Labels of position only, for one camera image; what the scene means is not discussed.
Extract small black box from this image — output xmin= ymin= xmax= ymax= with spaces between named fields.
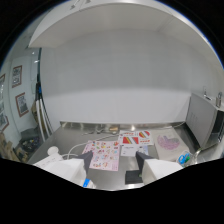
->
xmin=124 ymin=170 xmax=145 ymax=185

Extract framed picture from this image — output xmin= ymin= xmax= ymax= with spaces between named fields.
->
xmin=11 ymin=65 xmax=23 ymax=89
xmin=14 ymin=91 xmax=30 ymax=118

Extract silver microwave oven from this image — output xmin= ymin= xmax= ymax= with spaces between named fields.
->
xmin=185 ymin=92 xmax=224 ymax=150

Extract white power cable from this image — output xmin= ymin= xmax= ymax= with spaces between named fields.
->
xmin=60 ymin=133 xmax=120 ymax=160

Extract white paper leaflet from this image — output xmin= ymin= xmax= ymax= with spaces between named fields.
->
xmin=120 ymin=144 xmax=150 ymax=158

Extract small blue white packet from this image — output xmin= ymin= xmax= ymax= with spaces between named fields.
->
xmin=83 ymin=178 xmax=97 ymax=189

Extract white round plug adapter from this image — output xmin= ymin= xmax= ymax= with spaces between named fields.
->
xmin=47 ymin=146 xmax=61 ymax=157

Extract blue handled scissors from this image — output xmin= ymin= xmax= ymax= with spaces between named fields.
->
xmin=177 ymin=151 xmax=193 ymax=167

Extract pink sticker sheet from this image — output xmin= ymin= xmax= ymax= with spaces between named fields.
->
xmin=81 ymin=139 xmax=121 ymax=172

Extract white leaning poles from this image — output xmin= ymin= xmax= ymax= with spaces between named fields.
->
xmin=35 ymin=76 xmax=54 ymax=143

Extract red striped printed card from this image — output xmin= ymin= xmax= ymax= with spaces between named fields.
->
xmin=117 ymin=130 xmax=155 ymax=146

